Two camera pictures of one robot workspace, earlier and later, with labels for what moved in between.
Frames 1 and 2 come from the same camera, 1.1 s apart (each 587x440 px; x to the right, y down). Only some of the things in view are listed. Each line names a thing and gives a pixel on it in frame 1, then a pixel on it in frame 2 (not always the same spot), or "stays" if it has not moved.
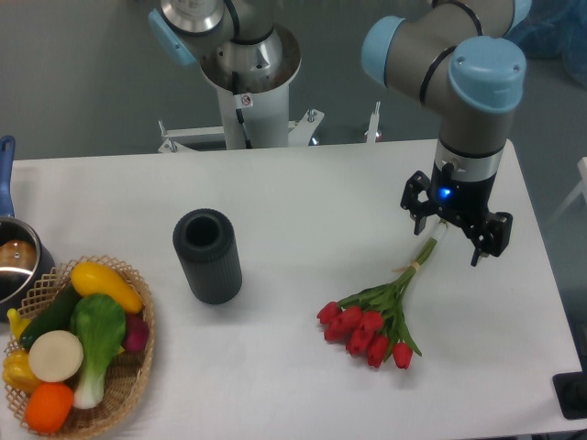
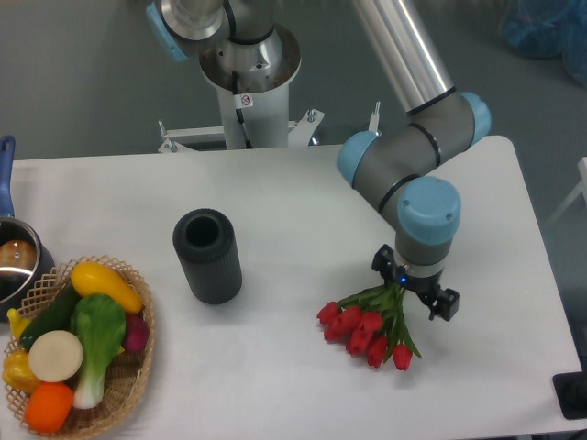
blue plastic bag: (555, 28) stays
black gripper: (460, 202) → (441, 301)
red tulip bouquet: (372, 323) stays
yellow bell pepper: (16, 371) stays
